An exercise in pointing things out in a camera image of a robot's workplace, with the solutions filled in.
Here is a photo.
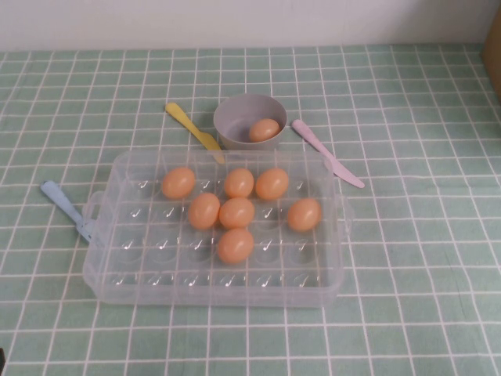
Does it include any brown egg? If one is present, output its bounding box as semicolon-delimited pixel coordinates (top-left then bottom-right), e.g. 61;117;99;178
249;118;281;143
223;168;255;199
218;197;256;230
187;192;222;230
287;197;323;233
161;167;196;200
255;167;290;201
217;228;255;265

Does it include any transparent plastic egg box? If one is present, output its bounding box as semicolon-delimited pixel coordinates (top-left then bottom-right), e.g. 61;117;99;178
81;148;356;310

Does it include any grey round bowl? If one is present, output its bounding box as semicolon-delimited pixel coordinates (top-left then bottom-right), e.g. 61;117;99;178
213;93;289;152

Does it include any pink plastic knife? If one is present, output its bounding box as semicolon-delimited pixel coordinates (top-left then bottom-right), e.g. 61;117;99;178
290;119;366;190

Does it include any yellow plastic knife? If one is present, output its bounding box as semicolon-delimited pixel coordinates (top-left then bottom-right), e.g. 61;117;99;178
164;102;226;165

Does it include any green checked tablecloth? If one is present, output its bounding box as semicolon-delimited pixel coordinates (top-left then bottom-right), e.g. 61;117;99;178
0;42;501;376

